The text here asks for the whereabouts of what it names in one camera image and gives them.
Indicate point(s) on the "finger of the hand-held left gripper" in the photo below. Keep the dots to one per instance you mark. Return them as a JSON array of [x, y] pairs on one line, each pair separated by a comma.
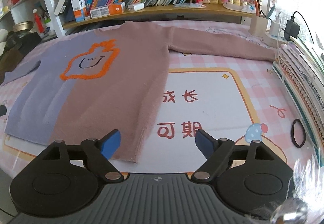
[[2, 110]]

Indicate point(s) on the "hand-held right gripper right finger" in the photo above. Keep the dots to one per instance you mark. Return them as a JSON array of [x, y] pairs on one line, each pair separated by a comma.
[[203, 143]]

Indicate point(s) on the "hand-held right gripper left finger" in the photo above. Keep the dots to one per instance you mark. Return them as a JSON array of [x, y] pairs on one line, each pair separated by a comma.
[[111, 143]]

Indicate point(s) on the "pink and purple sweater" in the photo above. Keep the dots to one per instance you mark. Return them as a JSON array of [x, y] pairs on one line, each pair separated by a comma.
[[114, 87]]

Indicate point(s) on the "gold metal bowl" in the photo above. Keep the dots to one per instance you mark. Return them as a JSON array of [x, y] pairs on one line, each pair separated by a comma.
[[22, 26]]

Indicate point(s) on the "red bottle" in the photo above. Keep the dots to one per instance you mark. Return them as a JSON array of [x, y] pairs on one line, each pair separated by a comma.
[[38, 23]]

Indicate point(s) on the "shiny silver ornament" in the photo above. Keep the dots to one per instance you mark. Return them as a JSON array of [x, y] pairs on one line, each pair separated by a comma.
[[288, 211]]

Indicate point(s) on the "stack of notebooks and books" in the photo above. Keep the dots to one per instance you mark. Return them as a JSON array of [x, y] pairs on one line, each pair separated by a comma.
[[303, 79]]

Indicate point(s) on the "upright orange and white box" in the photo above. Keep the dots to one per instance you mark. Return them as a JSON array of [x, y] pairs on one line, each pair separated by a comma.
[[77, 6]]

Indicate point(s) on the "beige pen holder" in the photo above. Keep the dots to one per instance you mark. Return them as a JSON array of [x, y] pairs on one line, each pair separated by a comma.
[[258, 25]]

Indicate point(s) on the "long orange and white box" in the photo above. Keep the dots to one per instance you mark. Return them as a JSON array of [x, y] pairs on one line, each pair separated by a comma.
[[107, 10]]

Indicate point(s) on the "wooden shelf board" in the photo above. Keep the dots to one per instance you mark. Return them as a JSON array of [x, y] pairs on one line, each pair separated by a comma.
[[164, 12]]

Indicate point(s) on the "white USB charger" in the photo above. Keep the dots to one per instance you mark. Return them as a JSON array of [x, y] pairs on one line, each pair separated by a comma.
[[274, 26]]

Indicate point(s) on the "pale blue plastic packet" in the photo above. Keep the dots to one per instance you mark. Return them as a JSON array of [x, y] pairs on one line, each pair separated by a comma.
[[189, 6]]

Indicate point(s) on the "white charger plug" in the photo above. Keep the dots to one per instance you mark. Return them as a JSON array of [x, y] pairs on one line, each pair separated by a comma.
[[135, 7]]

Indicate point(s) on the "black power adapter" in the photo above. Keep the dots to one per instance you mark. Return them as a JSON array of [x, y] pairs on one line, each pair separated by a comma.
[[291, 29]]

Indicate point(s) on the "orange pen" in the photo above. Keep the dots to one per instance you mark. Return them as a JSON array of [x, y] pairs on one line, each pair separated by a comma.
[[257, 4]]

